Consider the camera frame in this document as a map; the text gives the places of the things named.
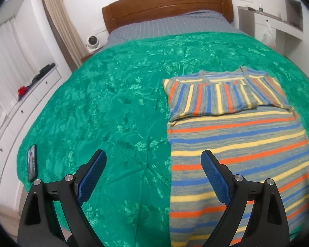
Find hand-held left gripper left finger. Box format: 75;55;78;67
18;149;107;247

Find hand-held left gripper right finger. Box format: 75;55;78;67
201;150;291;247

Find striped knit sweater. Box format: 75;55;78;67
162;66;309;247

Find black clothes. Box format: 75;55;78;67
31;63;56;83

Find black smartphone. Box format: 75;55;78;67
27;144;39;183

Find green floral blanket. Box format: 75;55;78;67
17;31;309;247

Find white drawer cabinet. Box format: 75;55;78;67
0;63;73;204

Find wooden nightstand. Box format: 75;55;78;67
81;47;105;62

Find white sheer curtain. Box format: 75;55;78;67
0;15;42;124

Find white plastic bag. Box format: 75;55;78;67
263;23;276;47

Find beige curtain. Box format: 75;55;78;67
39;0;83;72

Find grey striped bed sheet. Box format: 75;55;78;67
107;10;245;47

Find white desk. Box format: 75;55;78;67
237;5;303;57

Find wooden headboard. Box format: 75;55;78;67
102;0;234;34

